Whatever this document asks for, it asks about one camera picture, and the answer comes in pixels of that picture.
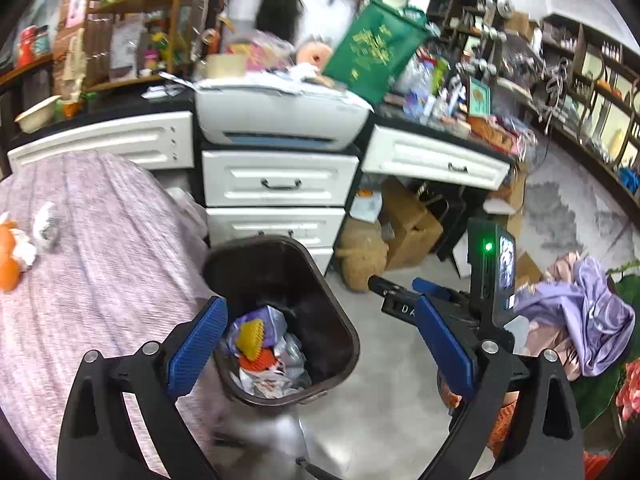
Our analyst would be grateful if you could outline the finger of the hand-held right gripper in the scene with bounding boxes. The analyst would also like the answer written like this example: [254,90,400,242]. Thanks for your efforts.
[367,275,455,303]
[381,295,422,319]

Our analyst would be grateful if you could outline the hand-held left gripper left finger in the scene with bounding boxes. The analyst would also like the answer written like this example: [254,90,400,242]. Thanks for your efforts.
[56,296,229,480]

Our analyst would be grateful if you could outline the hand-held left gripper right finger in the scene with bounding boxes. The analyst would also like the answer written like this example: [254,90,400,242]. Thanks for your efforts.
[415,295,586,480]

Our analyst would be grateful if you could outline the yellow ridged plastic piece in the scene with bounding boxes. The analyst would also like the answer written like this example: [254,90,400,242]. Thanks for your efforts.
[235,321,266,361]

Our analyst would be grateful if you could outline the purple foil wrapper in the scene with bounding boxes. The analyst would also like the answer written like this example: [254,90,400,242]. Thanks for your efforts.
[225,306,288,353]

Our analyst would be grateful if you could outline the brown plastic trash bin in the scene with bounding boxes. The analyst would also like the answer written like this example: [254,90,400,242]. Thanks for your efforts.
[200,234,362,414]

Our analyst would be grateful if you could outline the white paper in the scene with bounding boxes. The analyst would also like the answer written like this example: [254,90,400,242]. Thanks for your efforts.
[239,337,312,400]

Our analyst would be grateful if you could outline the small cardboard box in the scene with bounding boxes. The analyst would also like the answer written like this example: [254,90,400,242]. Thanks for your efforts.
[514,250,543,291]

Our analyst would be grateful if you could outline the open cardboard box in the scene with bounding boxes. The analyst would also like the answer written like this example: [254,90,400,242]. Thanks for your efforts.
[379,179,444,272]

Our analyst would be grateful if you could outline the small white cabinet drawer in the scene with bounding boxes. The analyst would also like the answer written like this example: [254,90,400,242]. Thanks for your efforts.
[305,246,335,276]

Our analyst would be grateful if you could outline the white plastic mailer bag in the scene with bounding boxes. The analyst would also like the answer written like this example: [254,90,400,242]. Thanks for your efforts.
[349,189,384,224]

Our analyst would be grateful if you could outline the orange patterned cloth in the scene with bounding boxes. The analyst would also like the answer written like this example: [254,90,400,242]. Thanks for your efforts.
[439,375,517,458]

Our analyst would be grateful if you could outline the lilac satin cloth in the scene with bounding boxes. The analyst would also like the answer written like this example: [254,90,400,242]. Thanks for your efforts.
[514,256,624,379]

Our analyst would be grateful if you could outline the purple knitted blanket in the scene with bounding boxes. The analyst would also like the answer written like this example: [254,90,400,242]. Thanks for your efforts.
[0,151,236,480]

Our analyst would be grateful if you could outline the wide white desk drawer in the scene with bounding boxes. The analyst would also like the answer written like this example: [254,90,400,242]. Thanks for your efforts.
[361,125,511,191]

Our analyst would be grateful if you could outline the medium white cabinet drawer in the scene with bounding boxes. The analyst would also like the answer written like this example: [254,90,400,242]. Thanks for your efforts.
[206,207,346,248]

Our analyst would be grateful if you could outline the large white cabinet drawer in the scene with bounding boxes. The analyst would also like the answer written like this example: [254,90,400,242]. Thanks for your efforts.
[201,150,360,208]

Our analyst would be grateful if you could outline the crumpled white tissue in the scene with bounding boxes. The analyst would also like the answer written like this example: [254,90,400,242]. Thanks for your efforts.
[32,202,62,254]

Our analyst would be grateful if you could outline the orange white plush toy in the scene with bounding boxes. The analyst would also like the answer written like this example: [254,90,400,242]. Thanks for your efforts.
[0,212,39,294]

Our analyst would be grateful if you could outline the white printer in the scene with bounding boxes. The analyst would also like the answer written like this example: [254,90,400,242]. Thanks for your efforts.
[193,79,375,151]

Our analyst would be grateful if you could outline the white desk drawer three knobs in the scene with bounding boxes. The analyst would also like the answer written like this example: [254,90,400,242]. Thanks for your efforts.
[7,111,195,172]

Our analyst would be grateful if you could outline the green tote bag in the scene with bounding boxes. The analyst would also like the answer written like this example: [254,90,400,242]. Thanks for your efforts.
[320,0,437,107]

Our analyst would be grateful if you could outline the beige plastic basin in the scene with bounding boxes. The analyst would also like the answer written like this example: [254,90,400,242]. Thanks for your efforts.
[14,97,57,134]

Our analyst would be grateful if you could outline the black wig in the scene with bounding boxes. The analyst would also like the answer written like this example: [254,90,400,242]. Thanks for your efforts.
[254,0,304,44]

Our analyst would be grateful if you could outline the wooden desktop shelf rack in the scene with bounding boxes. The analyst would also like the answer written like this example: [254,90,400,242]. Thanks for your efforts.
[81,0,213,94]

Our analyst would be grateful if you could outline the red canister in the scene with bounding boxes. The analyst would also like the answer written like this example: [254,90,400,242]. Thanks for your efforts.
[15,25,52,69]

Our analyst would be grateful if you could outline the teal picture frame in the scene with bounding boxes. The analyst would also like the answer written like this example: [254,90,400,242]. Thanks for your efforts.
[466,76,494,119]

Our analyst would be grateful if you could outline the dark wooden wall shelf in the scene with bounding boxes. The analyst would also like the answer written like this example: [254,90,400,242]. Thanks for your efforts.
[537,11,640,183]

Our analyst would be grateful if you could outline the pink ring-shaped toy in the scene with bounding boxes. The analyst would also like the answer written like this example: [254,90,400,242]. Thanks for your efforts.
[294,40,334,69]

